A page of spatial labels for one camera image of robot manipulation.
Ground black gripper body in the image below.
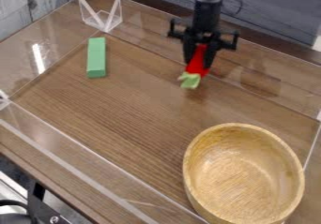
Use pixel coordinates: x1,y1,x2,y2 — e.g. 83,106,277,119
167,18,239,51

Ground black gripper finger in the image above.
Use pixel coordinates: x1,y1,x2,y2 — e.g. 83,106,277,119
183,37,197,63
203,40,221,69

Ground red plush strawberry toy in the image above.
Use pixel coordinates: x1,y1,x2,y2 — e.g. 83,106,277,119
178,44,210,89

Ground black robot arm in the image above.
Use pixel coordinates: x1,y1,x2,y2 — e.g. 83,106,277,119
168,0,239,69

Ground clear acrylic tray walls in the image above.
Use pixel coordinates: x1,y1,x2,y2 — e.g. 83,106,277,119
0,1,321,224

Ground green rectangular block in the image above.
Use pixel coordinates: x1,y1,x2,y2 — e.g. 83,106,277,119
87,37,107,78

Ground wooden bowl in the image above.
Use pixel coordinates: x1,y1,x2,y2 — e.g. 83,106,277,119
182,123,305,224

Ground black cable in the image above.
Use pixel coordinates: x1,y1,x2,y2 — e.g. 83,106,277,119
0,199,32,224

